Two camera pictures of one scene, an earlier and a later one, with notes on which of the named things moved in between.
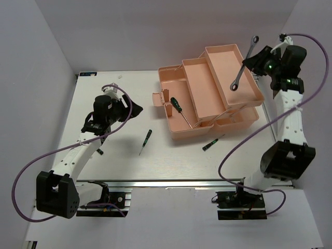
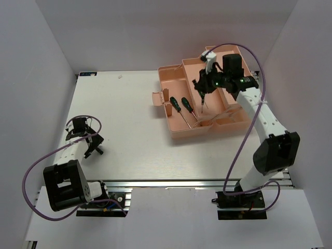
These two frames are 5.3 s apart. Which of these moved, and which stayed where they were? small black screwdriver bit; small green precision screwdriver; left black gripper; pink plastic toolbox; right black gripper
Moved: small green precision screwdriver; left black gripper; right black gripper
Stayed: pink plastic toolbox; small black screwdriver bit
